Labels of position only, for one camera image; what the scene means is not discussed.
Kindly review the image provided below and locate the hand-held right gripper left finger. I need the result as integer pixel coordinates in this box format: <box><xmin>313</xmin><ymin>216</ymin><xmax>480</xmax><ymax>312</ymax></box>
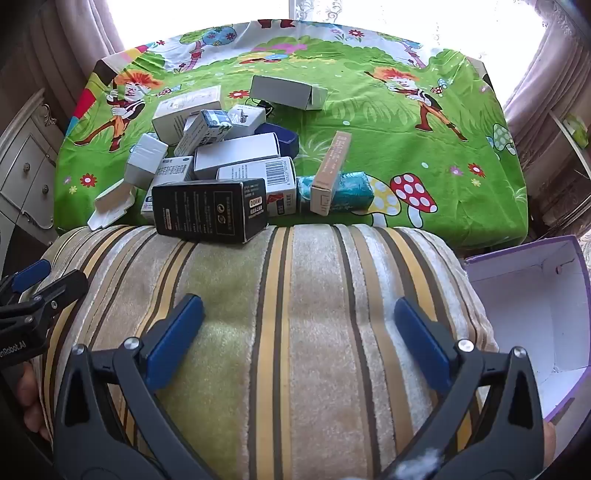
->
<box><xmin>53</xmin><ymin>293</ymin><xmax>206</xmax><ymax>480</ymax></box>

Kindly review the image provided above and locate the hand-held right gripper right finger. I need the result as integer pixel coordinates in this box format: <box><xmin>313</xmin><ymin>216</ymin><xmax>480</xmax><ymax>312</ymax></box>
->
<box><xmin>393</xmin><ymin>296</ymin><xmax>546</xmax><ymax>480</ymax></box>

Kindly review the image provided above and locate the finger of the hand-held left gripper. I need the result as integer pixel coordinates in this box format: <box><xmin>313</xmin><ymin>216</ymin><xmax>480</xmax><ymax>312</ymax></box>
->
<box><xmin>0</xmin><ymin>270</ymin><xmax>89</xmax><ymax>333</ymax></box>
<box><xmin>0</xmin><ymin>258</ymin><xmax>52</xmax><ymax>296</ymax></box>

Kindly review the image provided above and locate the purple cardboard box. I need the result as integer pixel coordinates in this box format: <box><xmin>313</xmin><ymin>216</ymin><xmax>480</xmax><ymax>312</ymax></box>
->
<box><xmin>463</xmin><ymin>235</ymin><xmax>591</xmax><ymax>423</ymax></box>

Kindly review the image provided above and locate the small white taped box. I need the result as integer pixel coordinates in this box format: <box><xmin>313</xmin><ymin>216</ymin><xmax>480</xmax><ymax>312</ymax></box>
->
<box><xmin>124</xmin><ymin>133</ymin><xmax>169</xmax><ymax>188</ymax></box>

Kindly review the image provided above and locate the person's left hand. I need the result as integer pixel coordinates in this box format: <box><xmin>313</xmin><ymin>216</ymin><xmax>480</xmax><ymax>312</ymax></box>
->
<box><xmin>13</xmin><ymin>362</ymin><xmax>55</xmax><ymax>441</ymax></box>

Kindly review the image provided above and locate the white carved dresser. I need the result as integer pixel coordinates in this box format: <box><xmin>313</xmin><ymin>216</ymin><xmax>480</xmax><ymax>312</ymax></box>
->
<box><xmin>0</xmin><ymin>88</ymin><xmax>63</xmax><ymax>245</ymax></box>

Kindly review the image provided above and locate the white plastic tray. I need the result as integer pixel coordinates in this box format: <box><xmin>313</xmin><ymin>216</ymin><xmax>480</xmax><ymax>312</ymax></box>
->
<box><xmin>88</xmin><ymin>178</ymin><xmax>137</xmax><ymax>232</ymax></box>

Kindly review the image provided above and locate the striped beige blanket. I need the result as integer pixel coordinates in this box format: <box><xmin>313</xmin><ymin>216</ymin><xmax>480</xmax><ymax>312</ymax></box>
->
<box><xmin>28</xmin><ymin>224</ymin><xmax>502</xmax><ymax>480</ymax></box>

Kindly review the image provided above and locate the black printed box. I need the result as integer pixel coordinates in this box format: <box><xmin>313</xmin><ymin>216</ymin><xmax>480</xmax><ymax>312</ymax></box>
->
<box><xmin>151</xmin><ymin>178</ymin><xmax>269</xmax><ymax>244</ymax></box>

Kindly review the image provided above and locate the teal tissue packet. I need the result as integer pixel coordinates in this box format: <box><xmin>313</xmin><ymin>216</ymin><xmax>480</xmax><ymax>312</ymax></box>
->
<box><xmin>295</xmin><ymin>171</ymin><xmax>376</xmax><ymax>214</ymax></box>

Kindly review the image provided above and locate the plain white long box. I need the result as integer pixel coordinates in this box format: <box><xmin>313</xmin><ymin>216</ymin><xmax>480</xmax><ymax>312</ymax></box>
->
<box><xmin>193</xmin><ymin>132</ymin><xmax>281</xmax><ymax>181</ymax></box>

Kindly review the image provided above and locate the cartoon printed green cloth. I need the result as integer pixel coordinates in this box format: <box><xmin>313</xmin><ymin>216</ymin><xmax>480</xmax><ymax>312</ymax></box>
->
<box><xmin>54</xmin><ymin>18</ymin><xmax>529</xmax><ymax>250</ymax></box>

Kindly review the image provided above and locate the slim tan box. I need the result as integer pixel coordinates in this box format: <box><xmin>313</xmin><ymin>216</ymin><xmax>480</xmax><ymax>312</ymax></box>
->
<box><xmin>309</xmin><ymin>130</ymin><xmax>352</xmax><ymax>217</ymax></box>

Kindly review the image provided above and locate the white barcode box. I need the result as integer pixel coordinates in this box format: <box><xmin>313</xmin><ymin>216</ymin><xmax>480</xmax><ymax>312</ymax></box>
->
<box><xmin>217</xmin><ymin>156</ymin><xmax>298</xmax><ymax>219</ymax></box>

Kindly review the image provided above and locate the blue and white medicine box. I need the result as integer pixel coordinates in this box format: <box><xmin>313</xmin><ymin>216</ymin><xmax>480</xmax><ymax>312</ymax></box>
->
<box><xmin>174</xmin><ymin>109</ymin><xmax>232</xmax><ymax>158</ymax></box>

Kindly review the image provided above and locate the large beige box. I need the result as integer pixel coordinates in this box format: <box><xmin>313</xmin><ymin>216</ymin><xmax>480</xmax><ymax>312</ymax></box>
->
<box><xmin>152</xmin><ymin>85</ymin><xmax>223</xmax><ymax>146</ymax></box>

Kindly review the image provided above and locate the navy blue box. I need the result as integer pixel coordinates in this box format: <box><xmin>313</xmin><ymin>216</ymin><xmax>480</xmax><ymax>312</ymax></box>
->
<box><xmin>253</xmin><ymin>121</ymin><xmax>300</xmax><ymax>158</ymax></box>

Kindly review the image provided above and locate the pink heavy curtain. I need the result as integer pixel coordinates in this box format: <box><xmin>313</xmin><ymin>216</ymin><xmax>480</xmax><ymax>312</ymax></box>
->
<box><xmin>18</xmin><ymin>0</ymin><xmax>127</xmax><ymax>93</ymax></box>
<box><xmin>501</xmin><ymin>9</ymin><xmax>591</xmax><ymax>232</ymax></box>

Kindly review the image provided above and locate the small saxophone print box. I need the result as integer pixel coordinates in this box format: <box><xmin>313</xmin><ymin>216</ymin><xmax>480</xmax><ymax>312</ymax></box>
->
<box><xmin>228</xmin><ymin>104</ymin><xmax>267</xmax><ymax>139</ymax></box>

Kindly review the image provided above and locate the white window shelf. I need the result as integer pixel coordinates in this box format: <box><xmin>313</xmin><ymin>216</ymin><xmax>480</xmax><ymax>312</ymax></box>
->
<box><xmin>549</xmin><ymin>111</ymin><xmax>591</xmax><ymax>185</ymax></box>

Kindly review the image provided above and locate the black binder clip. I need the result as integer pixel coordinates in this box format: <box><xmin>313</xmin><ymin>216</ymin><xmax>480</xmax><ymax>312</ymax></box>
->
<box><xmin>245</xmin><ymin>97</ymin><xmax>275</xmax><ymax>116</ymax></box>

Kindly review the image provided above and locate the grey-white open box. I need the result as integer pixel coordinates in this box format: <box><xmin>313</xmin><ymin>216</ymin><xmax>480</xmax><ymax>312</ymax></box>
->
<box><xmin>249</xmin><ymin>75</ymin><xmax>328</xmax><ymax>112</ymax></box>

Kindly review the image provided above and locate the white lace curtain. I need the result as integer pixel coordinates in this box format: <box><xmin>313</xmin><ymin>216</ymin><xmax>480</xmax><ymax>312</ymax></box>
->
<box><xmin>288</xmin><ymin>0</ymin><xmax>370</xmax><ymax>21</ymax></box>

